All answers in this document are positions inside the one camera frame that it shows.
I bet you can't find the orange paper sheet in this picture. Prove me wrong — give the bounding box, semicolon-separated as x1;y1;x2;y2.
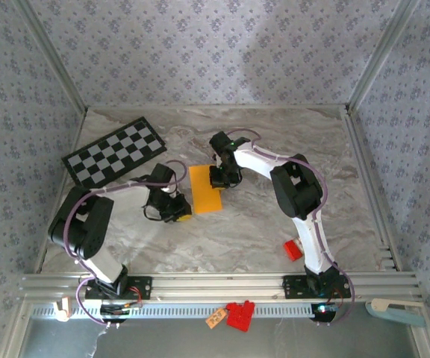
187;163;225;215

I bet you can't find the black and grey checkerboard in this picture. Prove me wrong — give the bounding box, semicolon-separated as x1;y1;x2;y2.
60;116;168;191

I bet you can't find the red and white small box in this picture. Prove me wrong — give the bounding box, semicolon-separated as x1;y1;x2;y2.
283;238;306;262

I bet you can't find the orange paper tag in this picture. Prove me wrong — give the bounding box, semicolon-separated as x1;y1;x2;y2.
205;306;226;330

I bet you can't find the red toy brick block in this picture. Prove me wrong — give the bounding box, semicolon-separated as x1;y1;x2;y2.
225;300;256;333

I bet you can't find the beige plastic hook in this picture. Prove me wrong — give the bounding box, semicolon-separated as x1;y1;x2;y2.
52;296;72;322

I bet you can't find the thin black left camera cable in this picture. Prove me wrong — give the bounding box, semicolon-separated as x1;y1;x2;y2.
142;205;164;222

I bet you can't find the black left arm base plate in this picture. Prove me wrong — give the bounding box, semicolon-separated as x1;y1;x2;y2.
84;274;153;301

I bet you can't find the long aluminium base rail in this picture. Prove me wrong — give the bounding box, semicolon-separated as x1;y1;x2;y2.
19;271;423;302

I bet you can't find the grey slotted cable duct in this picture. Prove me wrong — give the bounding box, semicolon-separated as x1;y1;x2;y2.
31;302;315;320

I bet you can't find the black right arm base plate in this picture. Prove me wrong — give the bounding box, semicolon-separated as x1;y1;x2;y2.
282;274;352;299

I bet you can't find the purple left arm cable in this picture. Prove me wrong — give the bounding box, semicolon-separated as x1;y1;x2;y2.
62;159;189;330

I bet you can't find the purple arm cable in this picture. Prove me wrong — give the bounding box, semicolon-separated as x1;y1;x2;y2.
62;159;189;330
224;128;356;328

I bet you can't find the aluminium side rail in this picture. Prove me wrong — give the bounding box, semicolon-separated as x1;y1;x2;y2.
343;106;402;272

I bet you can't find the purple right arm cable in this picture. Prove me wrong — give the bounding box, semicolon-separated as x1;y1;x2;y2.
224;128;356;328

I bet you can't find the aluminium frame post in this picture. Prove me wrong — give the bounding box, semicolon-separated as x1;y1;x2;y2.
346;0;422;111

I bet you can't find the teal handle tool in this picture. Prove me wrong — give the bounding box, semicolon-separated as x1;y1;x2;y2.
364;298;425;328

